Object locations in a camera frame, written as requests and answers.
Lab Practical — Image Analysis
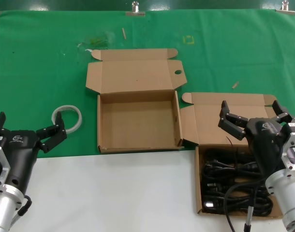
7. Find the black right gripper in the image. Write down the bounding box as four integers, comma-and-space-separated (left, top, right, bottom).
218, 99, 295, 181

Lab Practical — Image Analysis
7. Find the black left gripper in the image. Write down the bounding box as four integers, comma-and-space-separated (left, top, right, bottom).
0, 111, 68, 194

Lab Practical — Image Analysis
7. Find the smaller open cardboard box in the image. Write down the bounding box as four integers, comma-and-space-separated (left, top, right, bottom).
180, 91, 287, 220

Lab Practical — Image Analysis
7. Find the larger open cardboard box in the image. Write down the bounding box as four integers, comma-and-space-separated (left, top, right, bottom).
85, 48, 188, 154

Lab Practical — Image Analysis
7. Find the clear tape roll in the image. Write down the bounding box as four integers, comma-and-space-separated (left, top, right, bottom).
52, 104, 83, 134

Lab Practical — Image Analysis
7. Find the green table cloth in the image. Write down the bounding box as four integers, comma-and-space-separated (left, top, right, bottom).
0, 9, 295, 160

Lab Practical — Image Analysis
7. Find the clear plastic wrapper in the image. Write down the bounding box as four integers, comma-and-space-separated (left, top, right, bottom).
76, 31, 116, 53

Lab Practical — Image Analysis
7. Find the metal binder clip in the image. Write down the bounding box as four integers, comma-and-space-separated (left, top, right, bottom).
125, 1, 146, 17
275, 0, 295, 15

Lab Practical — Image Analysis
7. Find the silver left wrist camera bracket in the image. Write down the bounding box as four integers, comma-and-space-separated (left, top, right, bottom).
0, 135, 12, 188

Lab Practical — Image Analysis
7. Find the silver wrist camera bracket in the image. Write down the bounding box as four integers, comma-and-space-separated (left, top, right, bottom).
281, 122, 295, 174
0, 135, 12, 188

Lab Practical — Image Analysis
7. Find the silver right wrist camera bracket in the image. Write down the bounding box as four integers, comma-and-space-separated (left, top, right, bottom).
281, 122, 295, 174

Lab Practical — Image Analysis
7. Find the black cable bundle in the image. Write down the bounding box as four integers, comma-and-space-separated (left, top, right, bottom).
200, 136, 275, 217

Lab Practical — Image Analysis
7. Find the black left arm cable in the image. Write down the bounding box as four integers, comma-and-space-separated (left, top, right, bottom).
16, 194, 32, 217

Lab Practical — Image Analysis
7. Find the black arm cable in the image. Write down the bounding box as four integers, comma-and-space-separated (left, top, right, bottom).
16, 194, 32, 217
224, 182, 268, 232

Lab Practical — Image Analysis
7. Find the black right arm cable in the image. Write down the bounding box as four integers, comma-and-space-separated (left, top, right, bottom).
224, 182, 268, 232

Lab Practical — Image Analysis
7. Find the silver cable connector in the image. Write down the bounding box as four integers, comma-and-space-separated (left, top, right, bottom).
243, 205, 255, 232

